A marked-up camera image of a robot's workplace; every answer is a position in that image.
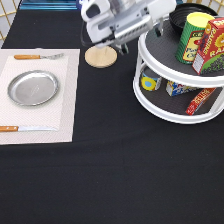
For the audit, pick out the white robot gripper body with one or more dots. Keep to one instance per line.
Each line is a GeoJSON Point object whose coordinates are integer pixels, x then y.
{"type": "Point", "coordinates": [116, 22]}

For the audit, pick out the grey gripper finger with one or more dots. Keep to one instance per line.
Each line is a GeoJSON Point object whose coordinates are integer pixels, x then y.
{"type": "Point", "coordinates": [159, 31]}
{"type": "Point", "coordinates": [123, 49]}

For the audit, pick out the black ribbed bowl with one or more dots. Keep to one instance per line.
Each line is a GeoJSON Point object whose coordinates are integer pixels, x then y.
{"type": "Point", "coordinates": [179, 16]}

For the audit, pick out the white two-tier lazy Susan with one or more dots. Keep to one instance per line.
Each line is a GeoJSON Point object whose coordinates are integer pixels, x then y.
{"type": "Point", "coordinates": [158, 54]}

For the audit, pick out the silver metal plate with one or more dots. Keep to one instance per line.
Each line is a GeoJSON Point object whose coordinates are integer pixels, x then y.
{"type": "Point", "coordinates": [33, 88]}

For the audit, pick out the round wooden coaster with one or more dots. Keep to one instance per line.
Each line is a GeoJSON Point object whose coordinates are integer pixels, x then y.
{"type": "Point", "coordinates": [100, 57]}

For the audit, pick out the green yellow cylindrical canister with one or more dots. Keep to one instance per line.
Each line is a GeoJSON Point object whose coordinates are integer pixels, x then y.
{"type": "Point", "coordinates": [192, 33]}

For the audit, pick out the yellow can on lower tier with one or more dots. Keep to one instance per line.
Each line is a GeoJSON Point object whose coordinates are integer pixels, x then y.
{"type": "Point", "coordinates": [150, 81]}

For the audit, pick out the red raisin box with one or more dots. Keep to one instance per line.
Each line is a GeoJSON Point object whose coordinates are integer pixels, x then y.
{"type": "Point", "coordinates": [210, 54]}

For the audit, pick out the red flat box lower tier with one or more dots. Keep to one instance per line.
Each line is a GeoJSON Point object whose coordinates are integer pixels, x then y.
{"type": "Point", "coordinates": [199, 100]}

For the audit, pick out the beige woven placemat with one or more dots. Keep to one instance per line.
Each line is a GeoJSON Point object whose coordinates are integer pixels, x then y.
{"type": "Point", "coordinates": [57, 113]}

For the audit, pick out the wooden handled fork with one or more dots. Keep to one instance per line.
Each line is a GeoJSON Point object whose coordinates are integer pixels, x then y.
{"type": "Point", "coordinates": [29, 57]}

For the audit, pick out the wooden handled knife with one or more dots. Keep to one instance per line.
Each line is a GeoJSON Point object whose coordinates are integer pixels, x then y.
{"type": "Point", "coordinates": [25, 128]}

